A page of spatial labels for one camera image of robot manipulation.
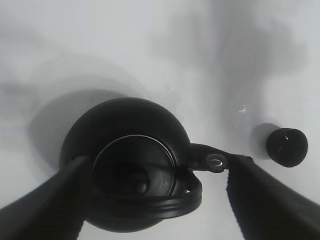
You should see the black round kettle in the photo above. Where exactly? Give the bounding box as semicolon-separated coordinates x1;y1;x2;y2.
59;97;253;230

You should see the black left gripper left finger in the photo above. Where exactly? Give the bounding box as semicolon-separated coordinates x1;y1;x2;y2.
0;156;93;240

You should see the small black teacup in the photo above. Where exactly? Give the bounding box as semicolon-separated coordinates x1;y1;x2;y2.
266;128;308;168

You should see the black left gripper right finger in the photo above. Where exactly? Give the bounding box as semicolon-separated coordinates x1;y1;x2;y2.
226;155;320;240

